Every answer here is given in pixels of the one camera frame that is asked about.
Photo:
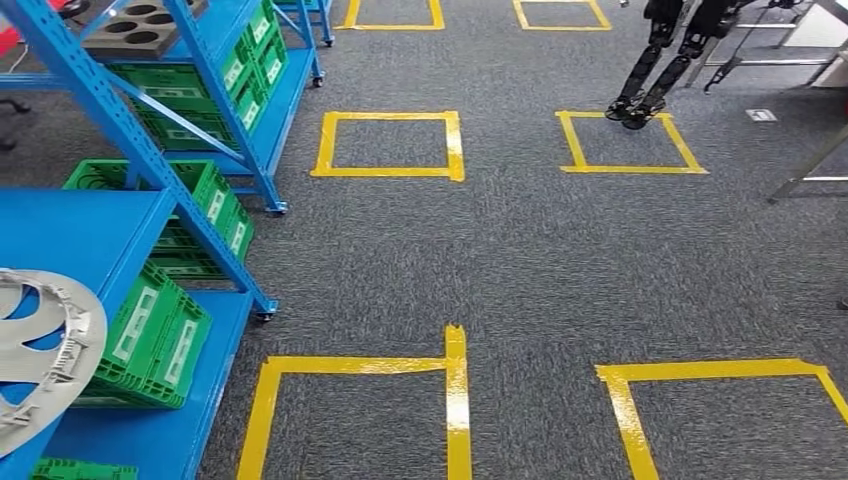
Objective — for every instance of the green plastic crate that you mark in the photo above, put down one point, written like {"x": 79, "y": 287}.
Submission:
{"x": 179, "y": 351}
{"x": 238, "y": 238}
{"x": 79, "y": 472}
{"x": 262, "y": 30}
{"x": 166, "y": 76}
{"x": 199, "y": 192}
{"x": 132, "y": 324}
{"x": 273, "y": 69}
{"x": 252, "y": 112}

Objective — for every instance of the grey foam tray with holes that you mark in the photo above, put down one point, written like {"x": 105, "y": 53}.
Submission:
{"x": 99, "y": 40}

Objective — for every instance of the grey wheel hubcap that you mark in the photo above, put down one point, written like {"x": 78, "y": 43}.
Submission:
{"x": 93, "y": 338}

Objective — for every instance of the black humanoid robot legs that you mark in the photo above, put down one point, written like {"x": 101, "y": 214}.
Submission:
{"x": 664, "y": 26}

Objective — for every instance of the yellow floor tape square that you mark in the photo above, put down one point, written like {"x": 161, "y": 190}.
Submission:
{"x": 563, "y": 28}
{"x": 457, "y": 411}
{"x": 629, "y": 169}
{"x": 391, "y": 27}
{"x": 696, "y": 371}

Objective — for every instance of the blue metal shelf rack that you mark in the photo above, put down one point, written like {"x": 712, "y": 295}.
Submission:
{"x": 66, "y": 232}
{"x": 278, "y": 112}

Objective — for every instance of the steel table leg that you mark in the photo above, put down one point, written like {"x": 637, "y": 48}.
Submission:
{"x": 811, "y": 162}

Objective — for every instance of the metal floor socket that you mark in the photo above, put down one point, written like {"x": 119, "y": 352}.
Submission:
{"x": 762, "y": 116}

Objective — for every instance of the chrome metal frame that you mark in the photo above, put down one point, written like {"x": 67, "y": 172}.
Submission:
{"x": 768, "y": 62}

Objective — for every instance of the black office chair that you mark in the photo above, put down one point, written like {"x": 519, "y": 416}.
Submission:
{"x": 13, "y": 106}

